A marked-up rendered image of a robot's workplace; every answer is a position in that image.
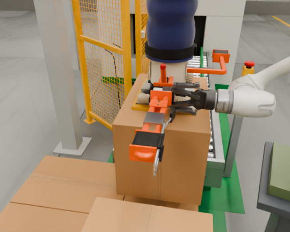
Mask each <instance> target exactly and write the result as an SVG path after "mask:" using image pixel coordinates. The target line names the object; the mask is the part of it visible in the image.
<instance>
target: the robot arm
mask: <svg viewBox="0 0 290 232"><path fill-rule="evenodd" d="M287 73H290V56H289V57H287V58H285V59H283V60H281V61H279V62H277V63H275V64H273V65H271V66H270V67H268V68H266V69H264V70H263V71H261V72H259V73H257V74H247V75H245V76H243V77H240V78H238V79H236V80H234V81H233V82H232V83H231V84H230V85H229V87H228V90H227V89H217V92H215V91H214V90H203V89H201V88H200V82H195V83H182V82H174V83H173V85H172V86H171V87H163V88H153V90H158V91H170V92H175V93H178V94H182V95H185V96H188V97H190V98H191V99H189V100H186V101H176V102H174V104H171V106H168V107H170V108H171V111H172V110H173V109H174V108H175V109H176V112H180V113H188V114H192V115H194V116H195V115H196V114H197V111H198V110H200V109H204V110H215V112H216V113H227V114H234V115H237V116H241V117H250V118H260V117H267V116H271V115H272V114H273V112H274V111H275V108H276V99H275V96H274V95H273V94H271V93H269V92H266V91H264V89H265V87H266V85H268V84H269V83H270V82H271V81H273V80H275V79H276V78H278V77H280V76H282V75H285V74H287ZM181 88H194V89H197V90H196V91H188V90H184V89H181ZM182 106H193V107H194V108H193V109H192V108H186V107H182Z"/></svg>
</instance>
